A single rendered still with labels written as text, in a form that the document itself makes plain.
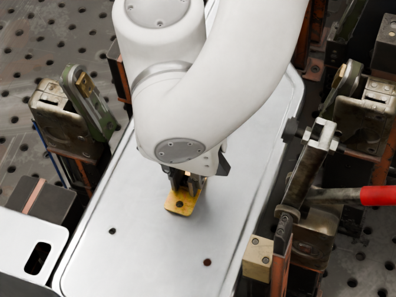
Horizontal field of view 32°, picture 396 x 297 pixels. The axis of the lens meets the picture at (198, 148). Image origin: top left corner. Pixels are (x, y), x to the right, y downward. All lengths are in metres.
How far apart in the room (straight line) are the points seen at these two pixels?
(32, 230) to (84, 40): 0.65
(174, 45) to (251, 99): 0.09
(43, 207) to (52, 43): 0.61
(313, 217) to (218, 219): 0.13
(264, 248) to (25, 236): 0.32
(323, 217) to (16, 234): 0.39
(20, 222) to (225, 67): 0.46
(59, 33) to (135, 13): 0.90
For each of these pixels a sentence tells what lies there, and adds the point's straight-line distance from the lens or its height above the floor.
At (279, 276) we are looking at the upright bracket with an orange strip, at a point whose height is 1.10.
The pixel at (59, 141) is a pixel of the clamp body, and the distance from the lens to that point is 1.04.
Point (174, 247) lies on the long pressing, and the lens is 0.88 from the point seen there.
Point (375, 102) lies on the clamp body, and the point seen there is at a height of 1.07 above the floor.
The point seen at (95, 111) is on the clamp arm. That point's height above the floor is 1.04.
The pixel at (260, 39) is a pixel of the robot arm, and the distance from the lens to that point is 0.57.
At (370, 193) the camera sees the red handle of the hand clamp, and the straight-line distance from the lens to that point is 0.78.
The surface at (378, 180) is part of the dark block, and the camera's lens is 1.19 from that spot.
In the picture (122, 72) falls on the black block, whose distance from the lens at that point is 1.08.
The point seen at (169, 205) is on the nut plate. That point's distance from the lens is 0.90.
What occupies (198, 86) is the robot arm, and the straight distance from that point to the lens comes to 0.57.
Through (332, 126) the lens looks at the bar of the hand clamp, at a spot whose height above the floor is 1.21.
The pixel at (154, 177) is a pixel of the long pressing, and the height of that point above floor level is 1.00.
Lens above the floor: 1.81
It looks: 59 degrees down
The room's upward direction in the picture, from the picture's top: 7 degrees counter-clockwise
